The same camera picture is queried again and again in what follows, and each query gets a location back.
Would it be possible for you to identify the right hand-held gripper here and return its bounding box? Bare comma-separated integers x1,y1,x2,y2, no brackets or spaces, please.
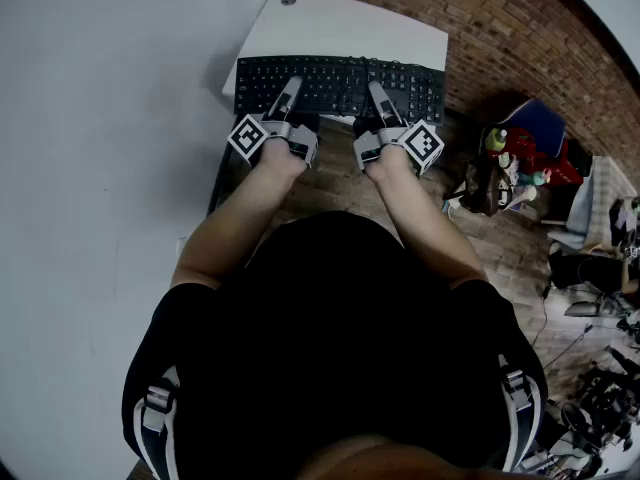
352,80,446,177

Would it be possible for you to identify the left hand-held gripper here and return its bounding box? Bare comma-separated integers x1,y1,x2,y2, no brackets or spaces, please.
227,74,322,169

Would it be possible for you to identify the black keyboard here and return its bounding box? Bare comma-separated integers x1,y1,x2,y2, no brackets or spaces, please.
233,55,447,128

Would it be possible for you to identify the person's left forearm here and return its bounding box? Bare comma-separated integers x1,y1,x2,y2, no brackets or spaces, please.
169,142,309,290

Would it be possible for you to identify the person's right forearm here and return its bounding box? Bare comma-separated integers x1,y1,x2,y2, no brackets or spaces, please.
367,153,490,290

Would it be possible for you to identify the white desk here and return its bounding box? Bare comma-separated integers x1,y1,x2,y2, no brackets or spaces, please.
222,0,450,130

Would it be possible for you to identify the black desk leg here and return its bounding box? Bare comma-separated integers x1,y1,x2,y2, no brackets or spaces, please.
206,136,237,217

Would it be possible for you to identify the black bag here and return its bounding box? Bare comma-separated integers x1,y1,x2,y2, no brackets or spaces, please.
463,122,507,217

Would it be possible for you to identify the blue chair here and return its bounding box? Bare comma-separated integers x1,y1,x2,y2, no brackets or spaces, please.
498,98,569,160

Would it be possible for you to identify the red box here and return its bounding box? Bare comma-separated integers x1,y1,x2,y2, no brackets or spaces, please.
503,127,586,187

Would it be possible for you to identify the grey cloth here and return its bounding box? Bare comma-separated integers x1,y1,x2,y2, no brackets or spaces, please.
563,155,637,250

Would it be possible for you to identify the person's black shirt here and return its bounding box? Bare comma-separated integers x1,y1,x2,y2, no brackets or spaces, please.
121,210,550,480

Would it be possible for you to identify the person's chin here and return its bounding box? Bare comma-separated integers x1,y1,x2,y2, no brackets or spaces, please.
298,432,506,480

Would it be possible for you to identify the pile of black equipment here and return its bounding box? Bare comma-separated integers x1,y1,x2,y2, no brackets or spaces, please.
544,345,640,474

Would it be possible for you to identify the black floor cable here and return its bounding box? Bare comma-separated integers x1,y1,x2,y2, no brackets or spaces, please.
528,282,596,369

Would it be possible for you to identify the white harness strap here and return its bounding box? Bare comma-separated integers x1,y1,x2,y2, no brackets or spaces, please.
131,365,182,480
496,354,544,474

